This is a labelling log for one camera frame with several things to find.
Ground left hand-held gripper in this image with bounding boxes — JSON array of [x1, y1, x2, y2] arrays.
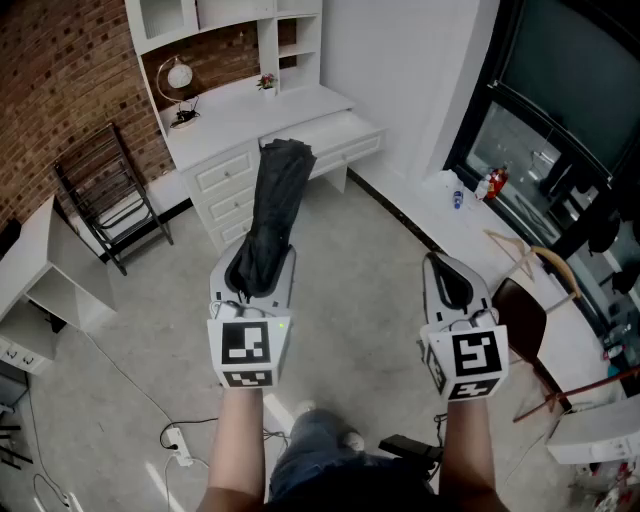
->
[[206, 238, 297, 390]]

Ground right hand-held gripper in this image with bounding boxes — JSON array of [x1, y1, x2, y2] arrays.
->
[[418, 252, 510, 401]]

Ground black umbrella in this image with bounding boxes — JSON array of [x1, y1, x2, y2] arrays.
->
[[227, 138, 318, 304]]

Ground person's right forearm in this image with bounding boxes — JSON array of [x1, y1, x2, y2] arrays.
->
[[437, 397, 512, 512]]

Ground person's left forearm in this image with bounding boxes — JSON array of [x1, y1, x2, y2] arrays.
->
[[196, 387, 267, 512]]

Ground white desk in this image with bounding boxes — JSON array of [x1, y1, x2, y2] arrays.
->
[[158, 82, 387, 254]]

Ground wooden chair with dark seat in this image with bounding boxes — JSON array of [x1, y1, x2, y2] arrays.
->
[[491, 244, 584, 412]]

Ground wooden clothes hanger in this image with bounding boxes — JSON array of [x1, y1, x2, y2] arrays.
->
[[483, 228, 537, 282]]

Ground red bottle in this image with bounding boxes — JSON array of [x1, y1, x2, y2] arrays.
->
[[484, 167, 510, 201]]

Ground reddish brown stick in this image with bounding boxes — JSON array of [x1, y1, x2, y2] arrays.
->
[[513, 366, 640, 424]]

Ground black box device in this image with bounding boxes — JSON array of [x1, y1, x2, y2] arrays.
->
[[378, 434, 445, 462]]

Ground black metal folding rack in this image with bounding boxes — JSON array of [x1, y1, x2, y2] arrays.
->
[[52, 122, 175, 277]]

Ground person's blue jeans legs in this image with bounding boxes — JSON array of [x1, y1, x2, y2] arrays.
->
[[269, 408, 369, 501]]

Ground white power strip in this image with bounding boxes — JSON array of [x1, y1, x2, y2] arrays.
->
[[164, 427, 195, 468]]

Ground black framed window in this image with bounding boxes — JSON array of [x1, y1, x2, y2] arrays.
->
[[443, 0, 640, 351]]

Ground white appliance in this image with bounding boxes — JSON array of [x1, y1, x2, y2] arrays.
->
[[544, 397, 640, 466]]

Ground globe lamp with gold arc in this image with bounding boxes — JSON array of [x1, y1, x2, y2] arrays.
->
[[156, 54, 202, 130]]

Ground white open cabinet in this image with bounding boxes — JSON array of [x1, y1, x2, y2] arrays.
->
[[0, 194, 118, 376]]

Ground black floor cable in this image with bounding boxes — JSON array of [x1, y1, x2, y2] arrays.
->
[[159, 416, 220, 450]]

